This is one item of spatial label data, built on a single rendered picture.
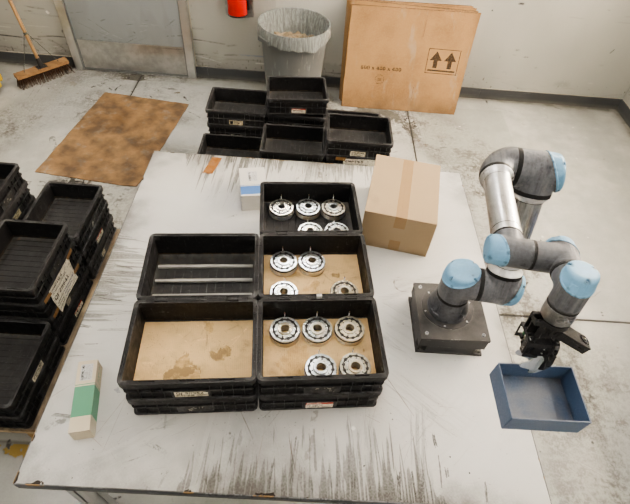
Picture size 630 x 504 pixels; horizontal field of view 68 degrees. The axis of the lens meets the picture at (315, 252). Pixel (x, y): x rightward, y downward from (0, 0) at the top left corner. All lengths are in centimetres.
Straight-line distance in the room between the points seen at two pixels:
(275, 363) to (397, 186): 97
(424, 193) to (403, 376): 80
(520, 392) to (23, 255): 214
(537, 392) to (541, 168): 63
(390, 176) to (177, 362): 119
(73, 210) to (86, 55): 232
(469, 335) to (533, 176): 61
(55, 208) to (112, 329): 118
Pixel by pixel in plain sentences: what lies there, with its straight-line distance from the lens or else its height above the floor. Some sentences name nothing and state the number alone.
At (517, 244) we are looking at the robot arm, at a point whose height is 143.
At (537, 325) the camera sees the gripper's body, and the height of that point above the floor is 130.
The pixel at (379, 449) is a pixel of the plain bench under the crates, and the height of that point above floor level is 70.
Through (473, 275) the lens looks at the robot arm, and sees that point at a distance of 165.
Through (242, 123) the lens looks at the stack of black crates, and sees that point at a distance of 331.
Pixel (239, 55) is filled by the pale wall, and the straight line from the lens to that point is 453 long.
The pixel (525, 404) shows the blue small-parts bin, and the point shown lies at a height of 107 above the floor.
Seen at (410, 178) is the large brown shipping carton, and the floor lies 90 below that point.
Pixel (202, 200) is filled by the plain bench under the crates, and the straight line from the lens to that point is 227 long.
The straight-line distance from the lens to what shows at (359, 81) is 428.
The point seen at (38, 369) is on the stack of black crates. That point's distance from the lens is 240.
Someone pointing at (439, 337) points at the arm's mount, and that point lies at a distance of 175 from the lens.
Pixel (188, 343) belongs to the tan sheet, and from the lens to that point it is 163.
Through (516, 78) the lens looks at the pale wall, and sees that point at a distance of 485.
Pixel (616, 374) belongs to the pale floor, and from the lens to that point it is 308.
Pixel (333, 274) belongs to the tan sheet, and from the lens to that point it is 179.
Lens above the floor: 222
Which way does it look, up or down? 48 degrees down
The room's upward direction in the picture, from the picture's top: 6 degrees clockwise
